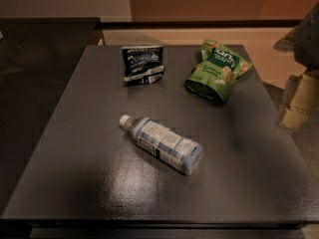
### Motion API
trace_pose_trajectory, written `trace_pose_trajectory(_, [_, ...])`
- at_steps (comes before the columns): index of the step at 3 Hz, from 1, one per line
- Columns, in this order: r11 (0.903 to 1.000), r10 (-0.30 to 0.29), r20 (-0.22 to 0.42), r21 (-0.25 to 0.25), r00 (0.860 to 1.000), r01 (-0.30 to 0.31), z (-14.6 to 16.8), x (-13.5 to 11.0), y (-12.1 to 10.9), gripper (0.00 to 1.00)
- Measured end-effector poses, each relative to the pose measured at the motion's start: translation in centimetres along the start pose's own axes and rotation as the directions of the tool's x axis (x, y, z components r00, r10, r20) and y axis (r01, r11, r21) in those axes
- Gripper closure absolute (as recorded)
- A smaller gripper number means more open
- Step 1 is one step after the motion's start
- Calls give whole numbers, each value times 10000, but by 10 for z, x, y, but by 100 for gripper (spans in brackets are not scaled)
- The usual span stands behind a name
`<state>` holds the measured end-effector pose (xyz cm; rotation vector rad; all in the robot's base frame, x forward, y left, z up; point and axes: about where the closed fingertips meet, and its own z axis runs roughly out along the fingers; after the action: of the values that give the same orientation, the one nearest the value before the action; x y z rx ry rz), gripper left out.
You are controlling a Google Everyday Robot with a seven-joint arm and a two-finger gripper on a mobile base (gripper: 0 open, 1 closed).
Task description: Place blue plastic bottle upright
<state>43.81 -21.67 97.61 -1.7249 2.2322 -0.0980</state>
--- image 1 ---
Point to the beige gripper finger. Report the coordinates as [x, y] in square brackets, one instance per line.
[300, 99]

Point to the blue plastic water bottle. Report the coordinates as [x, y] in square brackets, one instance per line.
[175, 150]

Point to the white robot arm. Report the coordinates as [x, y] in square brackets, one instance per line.
[303, 41]

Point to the green snack bag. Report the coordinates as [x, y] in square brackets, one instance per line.
[214, 77]

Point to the dark blue snack bag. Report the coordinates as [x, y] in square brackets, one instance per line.
[143, 64]

